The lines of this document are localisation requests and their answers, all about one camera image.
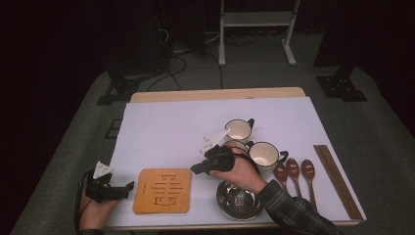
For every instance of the person's right hand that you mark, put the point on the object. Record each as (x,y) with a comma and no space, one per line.
(244,174)

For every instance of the white metal stand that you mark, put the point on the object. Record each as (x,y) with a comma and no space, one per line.
(257,19)

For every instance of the brown wooden spoon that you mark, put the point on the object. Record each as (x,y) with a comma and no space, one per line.
(293,168)
(308,169)
(280,173)

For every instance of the black stand base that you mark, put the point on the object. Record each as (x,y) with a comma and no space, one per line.
(341,88)
(119,89)

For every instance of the steel bowl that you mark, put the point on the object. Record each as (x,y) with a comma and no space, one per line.
(238,205)

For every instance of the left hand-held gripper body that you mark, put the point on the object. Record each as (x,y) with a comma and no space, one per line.
(99,191)

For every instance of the row of brown chopsticks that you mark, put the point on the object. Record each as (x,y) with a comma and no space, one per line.
(339,182)

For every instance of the white cup black rim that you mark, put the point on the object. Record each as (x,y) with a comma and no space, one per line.
(243,145)
(263,155)
(239,130)

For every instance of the person's left hand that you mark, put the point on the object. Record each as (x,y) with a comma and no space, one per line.
(94,213)

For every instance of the wooden table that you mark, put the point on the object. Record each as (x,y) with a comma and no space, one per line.
(212,94)

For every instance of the black square floor frame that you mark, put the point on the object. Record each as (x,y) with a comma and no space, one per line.
(114,129)

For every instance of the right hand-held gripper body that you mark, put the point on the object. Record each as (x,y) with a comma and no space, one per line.
(220,160)

